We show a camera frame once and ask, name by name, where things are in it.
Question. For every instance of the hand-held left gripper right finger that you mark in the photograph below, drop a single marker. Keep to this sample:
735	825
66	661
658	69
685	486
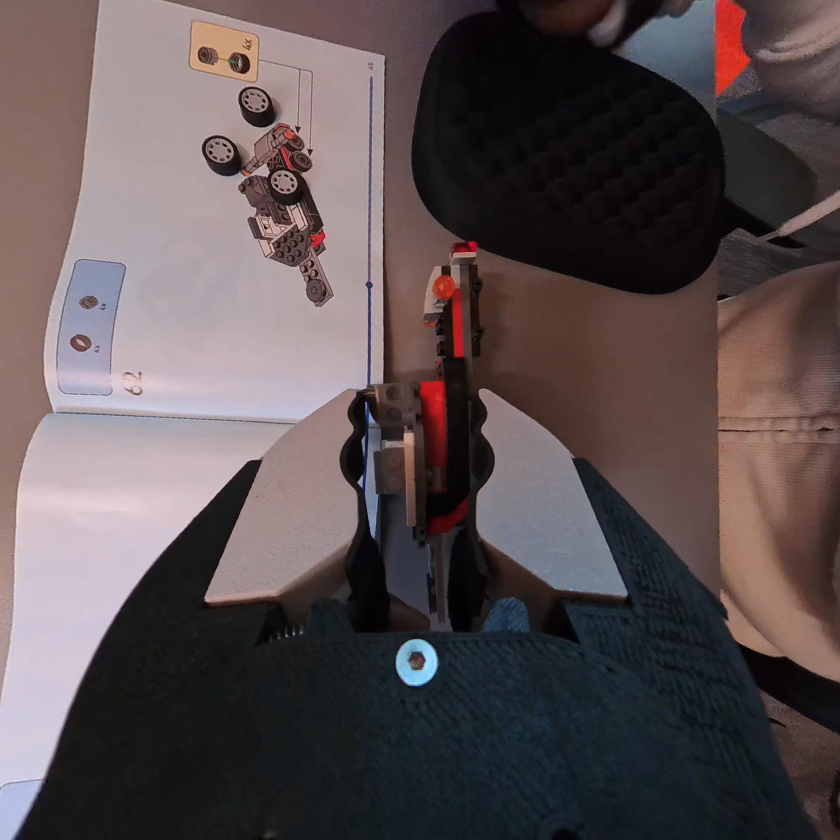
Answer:
544	518

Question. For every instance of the orange fabric piece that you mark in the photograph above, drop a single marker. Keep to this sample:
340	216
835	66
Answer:
728	39

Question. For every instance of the grey red lego vehicle model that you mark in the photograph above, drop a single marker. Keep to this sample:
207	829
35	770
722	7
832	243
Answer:
436	420

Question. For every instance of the black office chair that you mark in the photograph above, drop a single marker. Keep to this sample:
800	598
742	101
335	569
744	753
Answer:
768	170

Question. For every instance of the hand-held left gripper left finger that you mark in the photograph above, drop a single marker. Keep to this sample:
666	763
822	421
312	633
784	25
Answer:
295	512

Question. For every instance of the black quilted pad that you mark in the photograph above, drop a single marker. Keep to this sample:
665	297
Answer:
564	151

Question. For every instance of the black lego wheel grey rim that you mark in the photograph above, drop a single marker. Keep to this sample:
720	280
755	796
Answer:
256	106
287	186
221	155

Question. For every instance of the person's beige clothing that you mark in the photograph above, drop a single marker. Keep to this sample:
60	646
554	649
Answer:
781	459

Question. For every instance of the lego instruction booklet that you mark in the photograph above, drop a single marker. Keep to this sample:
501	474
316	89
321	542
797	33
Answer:
197	328

